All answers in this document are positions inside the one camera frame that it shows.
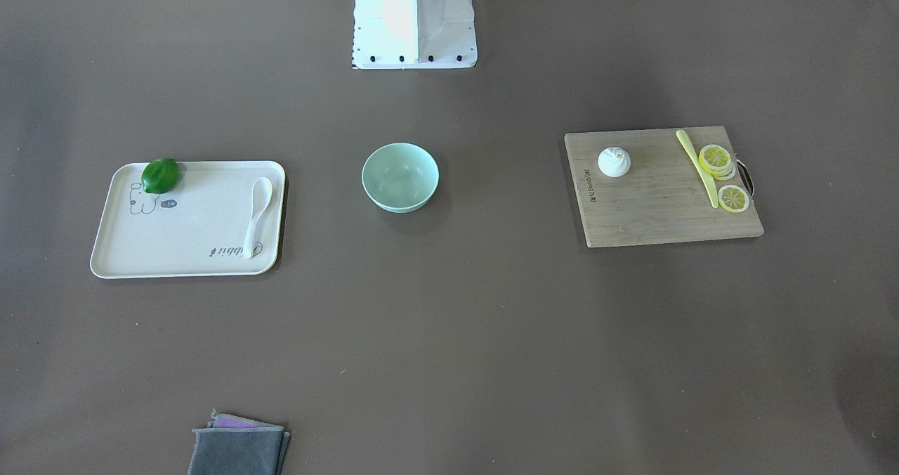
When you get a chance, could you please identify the stacked lemon slices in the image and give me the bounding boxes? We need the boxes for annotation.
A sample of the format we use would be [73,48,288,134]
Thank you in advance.
[698,144,736,181]

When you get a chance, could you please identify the mint green bowl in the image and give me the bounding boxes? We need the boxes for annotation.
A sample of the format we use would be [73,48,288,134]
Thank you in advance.
[362,143,440,214]

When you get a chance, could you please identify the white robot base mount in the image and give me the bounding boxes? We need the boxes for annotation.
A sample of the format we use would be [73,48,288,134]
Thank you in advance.
[351,0,478,70]

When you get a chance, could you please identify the cream rabbit tray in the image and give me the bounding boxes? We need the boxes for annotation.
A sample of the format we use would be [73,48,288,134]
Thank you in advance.
[90,160,287,279]

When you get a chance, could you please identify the white ceramic spoon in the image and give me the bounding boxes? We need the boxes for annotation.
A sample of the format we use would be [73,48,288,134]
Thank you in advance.
[243,177,274,259]

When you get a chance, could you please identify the single lemon slice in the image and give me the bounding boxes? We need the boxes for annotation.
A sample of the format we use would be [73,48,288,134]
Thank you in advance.
[717,184,751,214]

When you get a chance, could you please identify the yellow plastic knife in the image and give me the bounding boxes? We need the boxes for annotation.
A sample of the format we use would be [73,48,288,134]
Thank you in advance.
[676,129,719,208]

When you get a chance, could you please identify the grey folded cloth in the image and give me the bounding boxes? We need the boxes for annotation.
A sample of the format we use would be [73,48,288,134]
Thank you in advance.
[188,411,291,474]

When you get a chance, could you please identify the green lime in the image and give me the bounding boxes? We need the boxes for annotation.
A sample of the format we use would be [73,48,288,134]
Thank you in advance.
[141,157,181,194]

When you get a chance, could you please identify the white steamed bun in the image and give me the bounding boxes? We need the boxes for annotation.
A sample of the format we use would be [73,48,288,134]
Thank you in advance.
[597,146,631,178]

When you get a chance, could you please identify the bamboo cutting board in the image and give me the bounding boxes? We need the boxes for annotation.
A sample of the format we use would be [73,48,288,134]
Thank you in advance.
[564,127,764,248]

